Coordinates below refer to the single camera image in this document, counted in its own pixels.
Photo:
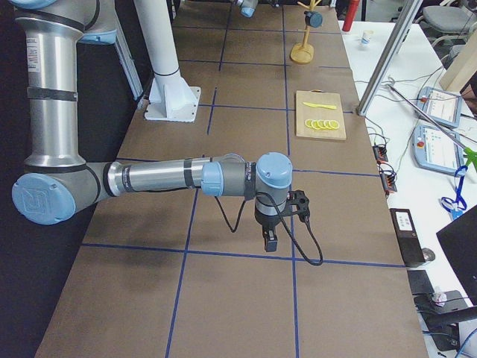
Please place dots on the orange connector hub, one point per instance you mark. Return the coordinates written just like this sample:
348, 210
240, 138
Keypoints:
380, 153
388, 179

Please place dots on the office chair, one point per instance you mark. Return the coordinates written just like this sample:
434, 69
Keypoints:
452, 23

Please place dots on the black laptop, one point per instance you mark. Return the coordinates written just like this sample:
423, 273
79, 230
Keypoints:
458, 242

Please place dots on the black power adapter box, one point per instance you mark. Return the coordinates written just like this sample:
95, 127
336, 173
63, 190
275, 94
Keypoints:
406, 235

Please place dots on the teach pendant tablet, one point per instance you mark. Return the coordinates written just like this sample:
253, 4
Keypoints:
443, 106
435, 151

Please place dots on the paper cup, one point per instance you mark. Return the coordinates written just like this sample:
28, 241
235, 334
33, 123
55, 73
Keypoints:
366, 37

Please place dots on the red cylinder bottle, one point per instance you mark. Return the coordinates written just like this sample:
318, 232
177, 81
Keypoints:
350, 15

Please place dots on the computer mouse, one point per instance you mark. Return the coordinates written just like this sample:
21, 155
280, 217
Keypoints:
428, 255

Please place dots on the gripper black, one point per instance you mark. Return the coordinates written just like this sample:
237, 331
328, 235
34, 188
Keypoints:
267, 223

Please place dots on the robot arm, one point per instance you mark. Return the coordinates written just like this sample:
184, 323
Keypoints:
58, 182
247, 7

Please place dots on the wooden cup rack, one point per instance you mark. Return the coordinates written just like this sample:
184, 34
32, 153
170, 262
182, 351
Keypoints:
303, 52

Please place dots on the far teach pendant tablet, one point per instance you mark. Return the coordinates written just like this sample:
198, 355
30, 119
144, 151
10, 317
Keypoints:
443, 106

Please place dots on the yellow plastic knife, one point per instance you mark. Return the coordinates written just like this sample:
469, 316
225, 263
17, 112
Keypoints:
316, 105

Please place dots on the white pedestal column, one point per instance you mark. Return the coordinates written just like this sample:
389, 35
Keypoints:
171, 98

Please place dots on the teal mug yellow inside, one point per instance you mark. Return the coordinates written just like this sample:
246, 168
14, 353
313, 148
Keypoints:
313, 19

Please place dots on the aluminium frame post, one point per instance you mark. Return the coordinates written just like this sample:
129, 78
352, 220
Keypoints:
392, 46

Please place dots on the bamboo cutting board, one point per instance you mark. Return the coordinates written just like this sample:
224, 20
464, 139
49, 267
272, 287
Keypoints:
302, 113

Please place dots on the near teach pendant tablet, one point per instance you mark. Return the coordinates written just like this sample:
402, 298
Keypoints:
435, 151

